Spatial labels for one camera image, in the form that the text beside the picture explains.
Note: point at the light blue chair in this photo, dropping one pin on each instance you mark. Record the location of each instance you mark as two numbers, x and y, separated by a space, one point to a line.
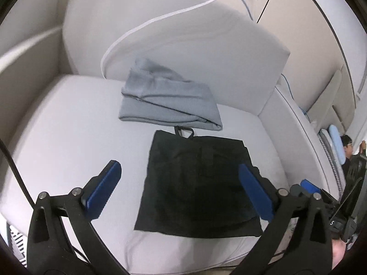
335 140

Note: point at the grey armchair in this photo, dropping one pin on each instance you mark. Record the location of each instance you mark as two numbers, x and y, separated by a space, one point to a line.
57 149

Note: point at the grey mesh chair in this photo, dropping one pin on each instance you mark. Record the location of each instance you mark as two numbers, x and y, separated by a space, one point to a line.
329 160

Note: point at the black pants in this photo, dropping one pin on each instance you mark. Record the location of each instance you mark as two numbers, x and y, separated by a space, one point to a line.
195 192

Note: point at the grey back cushion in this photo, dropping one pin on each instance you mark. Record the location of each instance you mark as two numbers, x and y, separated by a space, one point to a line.
200 48

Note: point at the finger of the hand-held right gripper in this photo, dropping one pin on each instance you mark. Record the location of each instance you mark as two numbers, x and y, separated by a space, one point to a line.
309 185

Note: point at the grey folded garment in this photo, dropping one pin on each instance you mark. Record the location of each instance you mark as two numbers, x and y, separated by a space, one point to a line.
160 97

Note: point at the white vented panel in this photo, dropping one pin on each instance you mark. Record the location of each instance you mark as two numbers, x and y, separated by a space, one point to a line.
17 243

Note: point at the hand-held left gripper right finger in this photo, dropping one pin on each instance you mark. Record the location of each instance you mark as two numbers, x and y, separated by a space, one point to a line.
255 192

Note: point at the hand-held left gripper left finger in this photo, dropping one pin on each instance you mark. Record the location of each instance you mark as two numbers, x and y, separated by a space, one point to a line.
103 189

